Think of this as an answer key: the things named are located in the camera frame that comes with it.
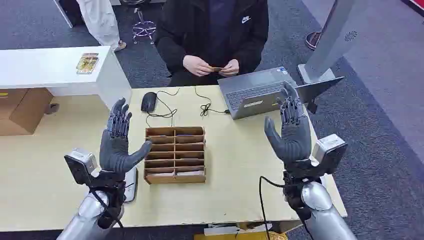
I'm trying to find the yellow object under table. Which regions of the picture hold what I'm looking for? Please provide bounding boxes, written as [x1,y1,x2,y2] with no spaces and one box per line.
[193,221,290,240]

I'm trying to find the chrome stool base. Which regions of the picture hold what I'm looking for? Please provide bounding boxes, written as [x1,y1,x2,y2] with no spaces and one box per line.
[131,0,158,45]

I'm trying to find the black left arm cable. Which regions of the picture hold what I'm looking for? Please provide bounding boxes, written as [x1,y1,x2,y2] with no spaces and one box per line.
[88,188,125,230]

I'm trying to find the grey kiosk stand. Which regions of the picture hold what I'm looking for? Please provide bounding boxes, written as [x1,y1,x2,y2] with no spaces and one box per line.
[297,0,373,85]

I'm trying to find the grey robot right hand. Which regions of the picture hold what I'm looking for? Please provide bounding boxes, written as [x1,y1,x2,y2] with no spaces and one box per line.
[263,81,313,167]

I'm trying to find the red floor strip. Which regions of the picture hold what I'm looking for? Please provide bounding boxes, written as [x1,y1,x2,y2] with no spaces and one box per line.
[401,0,424,17]

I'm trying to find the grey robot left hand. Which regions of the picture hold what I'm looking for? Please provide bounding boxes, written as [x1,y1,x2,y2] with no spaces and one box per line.
[98,97,153,175]

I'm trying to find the black computer mouse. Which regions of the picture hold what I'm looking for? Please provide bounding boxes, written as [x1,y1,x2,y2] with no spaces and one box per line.
[140,91,158,114]

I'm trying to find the standing person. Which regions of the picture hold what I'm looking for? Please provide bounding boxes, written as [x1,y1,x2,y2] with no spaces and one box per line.
[75,0,128,53]

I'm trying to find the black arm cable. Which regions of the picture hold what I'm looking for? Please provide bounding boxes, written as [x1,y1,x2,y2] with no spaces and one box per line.
[257,175,290,240]
[88,188,125,230]

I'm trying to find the white side desk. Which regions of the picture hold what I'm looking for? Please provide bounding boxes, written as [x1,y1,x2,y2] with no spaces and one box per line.
[0,45,133,111]

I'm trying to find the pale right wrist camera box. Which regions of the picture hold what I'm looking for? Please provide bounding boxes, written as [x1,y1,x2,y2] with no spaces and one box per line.
[311,133,348,175]

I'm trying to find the grey desk foot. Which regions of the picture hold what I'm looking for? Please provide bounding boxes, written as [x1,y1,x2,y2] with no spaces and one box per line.
[43,102,61,116]

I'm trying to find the black cabinet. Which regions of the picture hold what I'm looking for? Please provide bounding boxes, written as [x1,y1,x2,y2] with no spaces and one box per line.
[52,0,86,29]

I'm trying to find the black mouse cable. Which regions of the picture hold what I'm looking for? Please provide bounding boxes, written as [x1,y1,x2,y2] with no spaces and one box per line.
[145,87,181,129]

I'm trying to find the colourful printed booklet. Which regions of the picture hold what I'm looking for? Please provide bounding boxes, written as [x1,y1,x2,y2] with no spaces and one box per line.
[75,52,100,75]

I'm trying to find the white flat device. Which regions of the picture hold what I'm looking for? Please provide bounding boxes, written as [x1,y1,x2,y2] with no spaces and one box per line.
[123,166,139,204]

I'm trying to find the person's right hand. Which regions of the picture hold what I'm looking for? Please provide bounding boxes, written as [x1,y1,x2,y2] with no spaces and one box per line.
[182,54,215,78]

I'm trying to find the brown cardboard box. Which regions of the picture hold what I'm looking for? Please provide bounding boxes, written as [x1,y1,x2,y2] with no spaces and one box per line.
[0,87,55,137]

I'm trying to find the grey open laptop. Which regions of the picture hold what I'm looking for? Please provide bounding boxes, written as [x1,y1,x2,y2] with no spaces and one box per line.
[217,66,346,121]

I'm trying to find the person's left hand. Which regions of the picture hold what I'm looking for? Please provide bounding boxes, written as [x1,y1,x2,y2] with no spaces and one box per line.
[218,58,240,78]

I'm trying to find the seated person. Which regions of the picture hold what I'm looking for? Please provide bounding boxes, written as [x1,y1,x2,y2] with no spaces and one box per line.
[154,0,270,88]

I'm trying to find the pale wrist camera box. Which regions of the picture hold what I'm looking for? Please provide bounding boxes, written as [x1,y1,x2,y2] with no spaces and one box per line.
[311,133,348,175]
[63,148,99,186]

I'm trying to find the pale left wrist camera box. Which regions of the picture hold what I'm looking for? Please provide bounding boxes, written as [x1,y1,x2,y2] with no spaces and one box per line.
[63,148,99,186]

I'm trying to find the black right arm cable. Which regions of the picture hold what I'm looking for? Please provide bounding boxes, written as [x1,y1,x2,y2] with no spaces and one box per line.
[257,175,290,240]

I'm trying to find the wooden slotted card box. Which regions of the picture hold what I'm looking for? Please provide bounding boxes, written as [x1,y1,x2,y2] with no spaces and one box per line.
[143,126,207,185]

